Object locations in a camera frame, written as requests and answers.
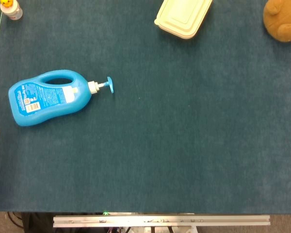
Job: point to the small white bottle duck cap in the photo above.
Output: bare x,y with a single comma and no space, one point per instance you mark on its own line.
13,11

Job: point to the brown plush toy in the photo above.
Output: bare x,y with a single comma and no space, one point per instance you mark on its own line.
283,21

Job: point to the blue felt table cloth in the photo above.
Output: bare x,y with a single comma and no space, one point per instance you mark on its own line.
160,133

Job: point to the aluminium profile rail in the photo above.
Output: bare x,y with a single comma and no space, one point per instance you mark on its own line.
160,221

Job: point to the blue detergent pump bottle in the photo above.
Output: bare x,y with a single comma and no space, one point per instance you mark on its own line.
51,97

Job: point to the cream plastic lunch box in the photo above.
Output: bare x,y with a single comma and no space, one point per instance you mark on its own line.
182,17

